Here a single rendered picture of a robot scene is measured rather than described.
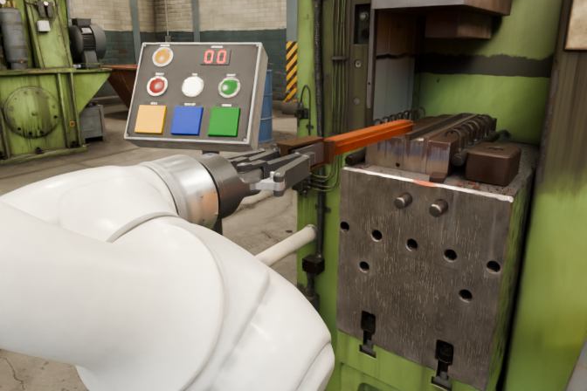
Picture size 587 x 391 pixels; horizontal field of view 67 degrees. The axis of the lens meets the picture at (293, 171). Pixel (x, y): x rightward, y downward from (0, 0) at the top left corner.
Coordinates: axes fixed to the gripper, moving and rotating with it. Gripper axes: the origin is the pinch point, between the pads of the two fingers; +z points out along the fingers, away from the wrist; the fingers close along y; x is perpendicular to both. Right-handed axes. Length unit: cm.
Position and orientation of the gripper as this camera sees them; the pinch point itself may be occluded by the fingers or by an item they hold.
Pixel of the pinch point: (302, 154)
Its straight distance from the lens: 63.4
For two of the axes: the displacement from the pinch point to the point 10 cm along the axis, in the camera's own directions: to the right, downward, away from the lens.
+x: -0.1, -9.6, -2.8
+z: 5.9, -2.3, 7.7
